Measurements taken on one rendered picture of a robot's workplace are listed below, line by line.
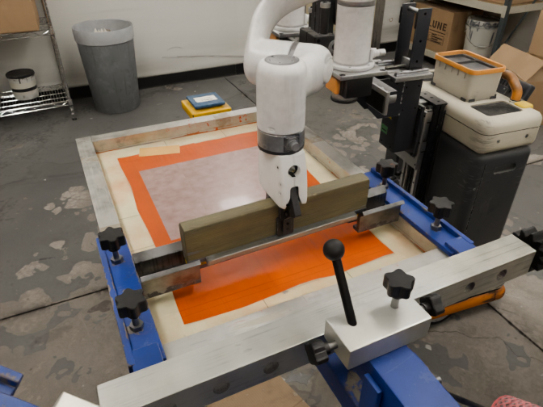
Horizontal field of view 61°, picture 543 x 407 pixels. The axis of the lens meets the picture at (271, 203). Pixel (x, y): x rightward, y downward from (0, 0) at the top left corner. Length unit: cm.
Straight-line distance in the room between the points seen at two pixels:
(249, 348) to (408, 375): 20
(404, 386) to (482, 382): 142
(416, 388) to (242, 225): 37
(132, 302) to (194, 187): 47
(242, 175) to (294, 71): 50
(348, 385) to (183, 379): 26
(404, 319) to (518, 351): 157
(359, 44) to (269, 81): 62
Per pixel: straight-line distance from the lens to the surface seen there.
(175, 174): 115
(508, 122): 172
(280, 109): 68
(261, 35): 79
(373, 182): 103
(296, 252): 89
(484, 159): 173
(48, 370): 207
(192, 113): 148
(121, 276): 81
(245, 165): 117
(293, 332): 64
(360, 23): 125
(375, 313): 62
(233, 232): 78
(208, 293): 81
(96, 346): 208
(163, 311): 80
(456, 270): 77
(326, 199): 84
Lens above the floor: 152
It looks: 34 degrees down
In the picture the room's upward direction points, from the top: straight up
